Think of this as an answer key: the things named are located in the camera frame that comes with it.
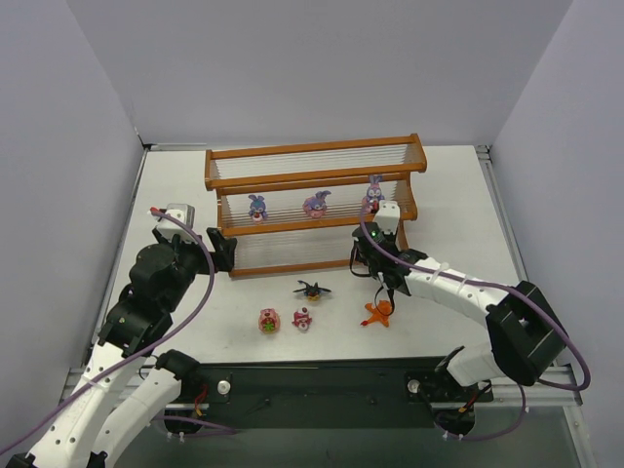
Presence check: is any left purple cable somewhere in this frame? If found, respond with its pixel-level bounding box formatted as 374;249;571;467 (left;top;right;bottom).
0;214;216;454

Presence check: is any black winged bird toy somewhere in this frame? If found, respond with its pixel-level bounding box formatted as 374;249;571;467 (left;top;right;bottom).
293;280;332;301

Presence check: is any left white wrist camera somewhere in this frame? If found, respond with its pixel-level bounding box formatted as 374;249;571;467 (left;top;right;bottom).
150;203;195;243

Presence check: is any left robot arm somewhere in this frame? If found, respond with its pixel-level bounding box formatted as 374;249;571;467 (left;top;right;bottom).
8;227;237;467

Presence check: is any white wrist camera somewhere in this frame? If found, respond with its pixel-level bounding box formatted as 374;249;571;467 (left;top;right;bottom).
372;200;401;235
150;203;195;243

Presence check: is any purple bunny holding strawberry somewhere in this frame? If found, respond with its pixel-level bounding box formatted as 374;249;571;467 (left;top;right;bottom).
248;194;268;224

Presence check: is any pink bear cupcake toy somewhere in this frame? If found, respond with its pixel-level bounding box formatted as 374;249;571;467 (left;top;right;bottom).
292;307;313;332

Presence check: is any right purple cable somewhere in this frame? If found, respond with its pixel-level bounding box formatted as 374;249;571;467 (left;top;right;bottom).
358;202;592;442

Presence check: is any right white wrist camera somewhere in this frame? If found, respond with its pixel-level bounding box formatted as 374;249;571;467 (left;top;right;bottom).
372;200;401;235

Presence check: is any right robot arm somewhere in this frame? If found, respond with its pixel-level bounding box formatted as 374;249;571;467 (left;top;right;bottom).
352;222;569;387

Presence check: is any purple cable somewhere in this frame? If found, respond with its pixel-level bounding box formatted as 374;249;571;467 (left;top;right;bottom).
0;214;216;454
358;202;592;442

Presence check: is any orange fish toy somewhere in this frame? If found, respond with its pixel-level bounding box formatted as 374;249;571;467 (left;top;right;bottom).
361;300;394;328

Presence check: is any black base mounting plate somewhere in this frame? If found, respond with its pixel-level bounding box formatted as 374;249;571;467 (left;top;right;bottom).
165;356;493;430

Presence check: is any pink bear holding strawberry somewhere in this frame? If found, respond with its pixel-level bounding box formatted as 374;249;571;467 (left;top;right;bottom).
257;308;281;334

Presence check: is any purple bunny donut toy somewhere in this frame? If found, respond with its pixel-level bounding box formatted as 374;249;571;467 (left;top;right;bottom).
302;190;332;219

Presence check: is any wooden three-tier shelf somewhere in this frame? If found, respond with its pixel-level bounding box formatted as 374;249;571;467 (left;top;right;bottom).
204;134;427;278

